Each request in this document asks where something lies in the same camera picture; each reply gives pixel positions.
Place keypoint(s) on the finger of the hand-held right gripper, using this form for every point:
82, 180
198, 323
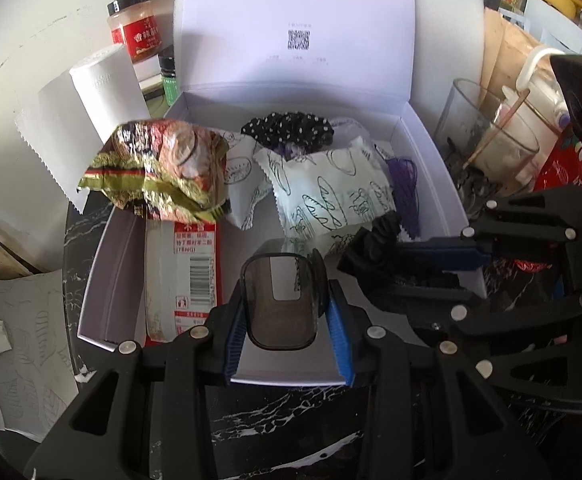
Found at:
421, 300
441, 255

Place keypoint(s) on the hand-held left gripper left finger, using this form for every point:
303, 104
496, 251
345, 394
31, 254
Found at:
233, 345

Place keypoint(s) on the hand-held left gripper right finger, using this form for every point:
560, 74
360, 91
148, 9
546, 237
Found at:
341, 340

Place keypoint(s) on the purple tassel sachet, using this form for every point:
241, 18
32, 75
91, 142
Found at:
403, 180

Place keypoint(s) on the red white snack packet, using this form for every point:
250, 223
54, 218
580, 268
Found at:
186, 270

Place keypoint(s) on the white patterned bread packet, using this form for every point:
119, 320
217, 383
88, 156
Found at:
241, 175
321, 195

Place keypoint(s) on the gold red snack packet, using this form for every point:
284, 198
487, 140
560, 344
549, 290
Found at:
171, 160

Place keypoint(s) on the black polka dot scrunchie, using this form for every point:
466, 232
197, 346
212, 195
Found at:
286, 127

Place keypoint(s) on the white gift box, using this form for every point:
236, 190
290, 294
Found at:
296, 0

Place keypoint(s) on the red snack bag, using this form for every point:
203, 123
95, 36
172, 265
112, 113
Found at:
566, 165

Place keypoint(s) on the thin stirring stick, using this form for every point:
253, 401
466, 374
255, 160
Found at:
496, 127

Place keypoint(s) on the white lidded jug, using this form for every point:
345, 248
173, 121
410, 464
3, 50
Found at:
526, 67

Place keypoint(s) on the clear glass cup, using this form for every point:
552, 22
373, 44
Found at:
471, 135

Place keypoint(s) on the white board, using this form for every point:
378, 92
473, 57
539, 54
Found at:
556, 25

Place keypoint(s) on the brown paper bag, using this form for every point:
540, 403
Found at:
506, 50

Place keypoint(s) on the grey leaf patterned chair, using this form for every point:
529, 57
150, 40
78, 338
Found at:
36, 320

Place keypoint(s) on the white foam sheet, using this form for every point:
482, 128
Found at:
446, 35

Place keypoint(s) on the small green bottle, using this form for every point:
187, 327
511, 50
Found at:
169, 85

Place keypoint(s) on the white paper towel roll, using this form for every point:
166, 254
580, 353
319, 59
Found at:
96, 90

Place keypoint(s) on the red lidded seasoning jar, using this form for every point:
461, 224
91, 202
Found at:
136, 35

